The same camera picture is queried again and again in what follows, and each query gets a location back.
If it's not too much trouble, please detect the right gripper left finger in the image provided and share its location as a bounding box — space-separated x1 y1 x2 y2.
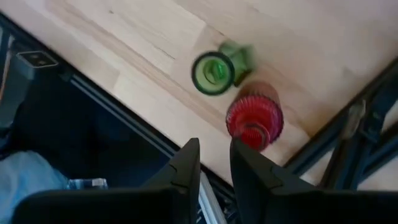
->
139 138 201 224

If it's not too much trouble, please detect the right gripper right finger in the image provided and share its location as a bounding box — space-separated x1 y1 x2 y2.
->
230 138 317 224

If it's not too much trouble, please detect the red ribbed glass vase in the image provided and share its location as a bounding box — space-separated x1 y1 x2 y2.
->
225 82 285 152

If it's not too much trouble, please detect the green wide-rim fluted glass vase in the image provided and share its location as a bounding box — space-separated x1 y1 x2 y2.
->
190 40 257 96

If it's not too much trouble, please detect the person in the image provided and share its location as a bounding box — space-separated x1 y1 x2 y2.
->
0 150 71 224

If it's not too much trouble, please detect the grey box with label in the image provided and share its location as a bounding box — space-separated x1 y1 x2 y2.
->
0 50 60 128

